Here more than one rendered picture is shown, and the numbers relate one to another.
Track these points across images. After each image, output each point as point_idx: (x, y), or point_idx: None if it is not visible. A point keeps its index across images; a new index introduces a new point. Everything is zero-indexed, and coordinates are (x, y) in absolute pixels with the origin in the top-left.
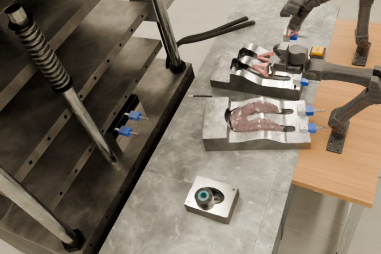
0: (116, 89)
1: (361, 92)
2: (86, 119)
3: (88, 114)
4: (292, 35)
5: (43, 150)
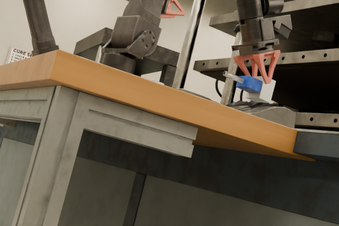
0: None
1: None
2: (227, 71)
3: (230, 69)
4: (243, 71)
5: (210, 66)
